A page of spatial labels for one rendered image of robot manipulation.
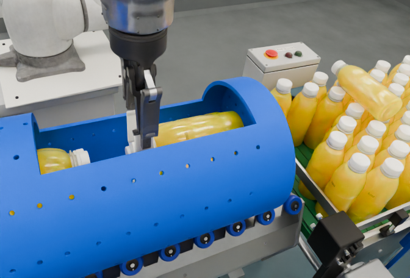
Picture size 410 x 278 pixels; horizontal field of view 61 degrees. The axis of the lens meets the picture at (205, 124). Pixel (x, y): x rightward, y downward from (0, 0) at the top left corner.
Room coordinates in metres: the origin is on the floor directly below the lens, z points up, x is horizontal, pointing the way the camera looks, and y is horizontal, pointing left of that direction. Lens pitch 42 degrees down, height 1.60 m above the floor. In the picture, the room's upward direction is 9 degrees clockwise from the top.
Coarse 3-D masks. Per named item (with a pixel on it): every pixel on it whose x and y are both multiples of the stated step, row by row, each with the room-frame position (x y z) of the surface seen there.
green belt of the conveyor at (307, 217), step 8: (304, 144) 0.76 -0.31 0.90; (296, 152) 0.72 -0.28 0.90; (304, 152) 0.73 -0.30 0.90; (312, 152) 0.73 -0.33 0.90; (304, 160) 0.69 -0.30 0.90; (304, 168) 0.66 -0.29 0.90; (296, 176) 0.63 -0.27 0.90; (296, 184) 0.60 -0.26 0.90; (296, 192) 0.58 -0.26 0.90; (304, 200) 0.55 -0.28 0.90; (312, 200) 0.56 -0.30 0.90; (304, 208) 0.53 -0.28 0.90; (312, 208) 0.53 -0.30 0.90; (384, 208) 0.57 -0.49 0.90; (304, 216) 0.51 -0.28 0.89; (312, 216) 0.51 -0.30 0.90; (304, 224) 0.49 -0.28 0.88; (376, 224) 0.51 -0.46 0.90; (304, 232) 0.48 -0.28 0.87
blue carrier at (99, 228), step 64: (0, 128) 0.34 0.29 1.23; (64, 128) 0.46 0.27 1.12; (256, 128) 0.44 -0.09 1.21; (0, 192) 0.24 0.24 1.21; (64, 192) 0.26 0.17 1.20; (128, 192) 0.29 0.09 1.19; (192, 192) 0.33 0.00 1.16; (256, 192) 0.37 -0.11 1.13; (0, 256) 0.19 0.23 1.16; (64, 256) 0.21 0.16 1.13; (128, 256) 0.25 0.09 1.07
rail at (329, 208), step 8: (296, 160) 0.61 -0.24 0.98; (296, 168) 0.60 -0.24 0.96; (304, 176) 0.57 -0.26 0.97; (304, 184) 0.56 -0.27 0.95; (312, 184) 0.54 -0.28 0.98; (312, 192) 0.54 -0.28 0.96; (320, 192) 0.52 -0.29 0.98; (320, 200) 0.51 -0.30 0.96; (328, 200) 0.50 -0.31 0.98; (328, 208) 0.49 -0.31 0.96; (336, 208) 0.48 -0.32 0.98
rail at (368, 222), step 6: (402, 204) 0.52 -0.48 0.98; (408, 204) 0.53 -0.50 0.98; (390, 210) 0.50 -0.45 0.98; (396, 210) 0.50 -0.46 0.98; (378, 216) 0.48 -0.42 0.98; (384, 216) 0.49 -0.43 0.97; (390, 216) 0.50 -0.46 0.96; (366, 222) 0.46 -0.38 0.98; (372, 222) 0.47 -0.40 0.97; (378, 222) 0.48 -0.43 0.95; (360, 228) 0.45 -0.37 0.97
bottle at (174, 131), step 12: (180, 120) 0.46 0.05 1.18; (192, 120) 0.47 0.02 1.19; (204, 120) 0.47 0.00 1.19; (216, 120) 0.48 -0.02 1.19; (228, 120) 0.48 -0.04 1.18; (240, 120) 0.49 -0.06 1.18; (168, 132) 0.43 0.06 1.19; (180, 132) 0.43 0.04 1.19; (192, 132) 0.44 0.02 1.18; (204, 132) 0.45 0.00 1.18; (216, 132) 0.45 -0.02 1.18; (156, 144) 0.41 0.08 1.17
